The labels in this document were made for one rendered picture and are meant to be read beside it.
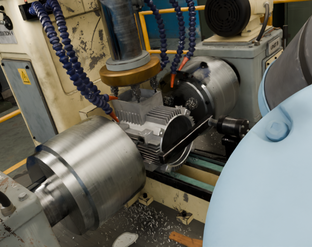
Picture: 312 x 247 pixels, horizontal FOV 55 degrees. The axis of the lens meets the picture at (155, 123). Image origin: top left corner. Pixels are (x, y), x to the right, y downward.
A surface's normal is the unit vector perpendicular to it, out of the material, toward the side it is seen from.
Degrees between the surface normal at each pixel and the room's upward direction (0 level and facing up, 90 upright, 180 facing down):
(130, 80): 90
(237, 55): 90
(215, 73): 43
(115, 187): 84
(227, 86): 73
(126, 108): 90
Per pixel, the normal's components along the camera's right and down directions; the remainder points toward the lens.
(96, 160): 0.46, -0.42
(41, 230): 0.74, 0.17
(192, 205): -0.64, 0.45
